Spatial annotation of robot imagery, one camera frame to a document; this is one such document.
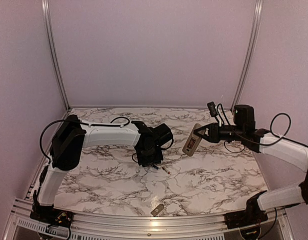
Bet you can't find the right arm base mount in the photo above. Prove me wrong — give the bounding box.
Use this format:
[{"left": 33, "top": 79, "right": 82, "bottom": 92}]
[{"left": 224, "top": 209, "right": 268, "bottom": 229}]

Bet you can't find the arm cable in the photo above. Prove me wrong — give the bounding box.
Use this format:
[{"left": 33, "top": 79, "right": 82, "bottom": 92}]
[
  {"left": 216, "top": 102, "right": 308, "bottom": 153},
  {"left": 40, "top": 116, "right": 174, "bottom": 163}
]

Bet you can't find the front aluminium rail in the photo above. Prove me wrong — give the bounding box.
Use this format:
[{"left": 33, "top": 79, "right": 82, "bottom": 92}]
[{"left": 2, "top": 198, "right": 296, "bottom": 240}]

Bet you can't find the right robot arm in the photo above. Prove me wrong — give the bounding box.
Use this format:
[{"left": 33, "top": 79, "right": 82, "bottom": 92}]
[{"left": 192, "top": 104, "right": 308, "bottom": 224}]

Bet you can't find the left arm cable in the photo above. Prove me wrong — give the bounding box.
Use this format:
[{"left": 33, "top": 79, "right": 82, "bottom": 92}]
[{"left": 40, "top": 116, "right": 174, "bottom": 163}]

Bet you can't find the grey remote control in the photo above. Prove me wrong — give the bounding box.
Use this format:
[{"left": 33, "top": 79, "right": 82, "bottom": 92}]
[{"left": 182, "top": 123, "right": 202, "bottom": 157}]

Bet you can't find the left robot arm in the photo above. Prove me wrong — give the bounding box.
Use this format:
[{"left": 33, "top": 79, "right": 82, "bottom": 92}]
[{"left": 33, "top": 114, "right": 174, "bottom": 223}]

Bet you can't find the left aluminium frame post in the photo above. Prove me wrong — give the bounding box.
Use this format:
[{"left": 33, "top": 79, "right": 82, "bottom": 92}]
[{"left": 41, "top": 0, "right": 71, "bottom": 112}]

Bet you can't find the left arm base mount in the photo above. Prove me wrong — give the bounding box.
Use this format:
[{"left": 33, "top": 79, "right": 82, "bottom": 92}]
[{"left": 30, "top": 203, "right": 74, "bottom": 228}]

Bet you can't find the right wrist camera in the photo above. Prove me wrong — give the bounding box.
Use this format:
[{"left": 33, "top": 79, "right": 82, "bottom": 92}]
[{"left": 207, "top": 101, "right": 218, "bottom": 118}]

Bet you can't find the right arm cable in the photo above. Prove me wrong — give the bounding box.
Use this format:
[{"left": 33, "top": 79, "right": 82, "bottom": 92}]
[{"left": 216, "top": 102, "right": 308, "bottom": 153}]

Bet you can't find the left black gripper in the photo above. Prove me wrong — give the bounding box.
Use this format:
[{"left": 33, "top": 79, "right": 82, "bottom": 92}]
[{"left": 137, "top": 145, "right": 164, "bottom": 167}]

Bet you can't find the aluminium frame post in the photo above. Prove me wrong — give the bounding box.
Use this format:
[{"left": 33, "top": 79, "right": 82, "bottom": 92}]
[
  {"left": 41, "top": 0, "right": 71, "bottom": 112},
  {"left": 230, "top": 0, "right": 264, "bottom": 111}
]

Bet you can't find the right aluminium frame post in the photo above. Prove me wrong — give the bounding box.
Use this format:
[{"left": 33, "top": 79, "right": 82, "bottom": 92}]
[{"left": 230, "top": 0, "right": 264, "bottom": 111}]

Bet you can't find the grey battery cover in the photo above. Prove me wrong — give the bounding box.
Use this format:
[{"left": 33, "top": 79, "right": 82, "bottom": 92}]
[{"left": 151, "top": 204, "right": 164, "bottom": 217}]

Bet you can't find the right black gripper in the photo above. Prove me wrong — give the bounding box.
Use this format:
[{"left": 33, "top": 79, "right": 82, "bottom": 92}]
[{"left": 194, "top": 122, "right": 245, "bottom": 143}]

